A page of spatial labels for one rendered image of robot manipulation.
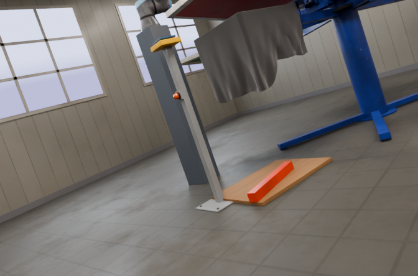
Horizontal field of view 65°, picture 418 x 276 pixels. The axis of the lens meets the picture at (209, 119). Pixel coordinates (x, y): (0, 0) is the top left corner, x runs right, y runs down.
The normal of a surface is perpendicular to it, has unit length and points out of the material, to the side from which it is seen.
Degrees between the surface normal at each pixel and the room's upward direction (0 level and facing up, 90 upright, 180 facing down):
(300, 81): 90
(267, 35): 93
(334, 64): 90
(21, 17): 90
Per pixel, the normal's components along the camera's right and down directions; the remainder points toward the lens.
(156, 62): -0.65, 0.27
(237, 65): -0.48, 0.33
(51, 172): 0.69, -0.19
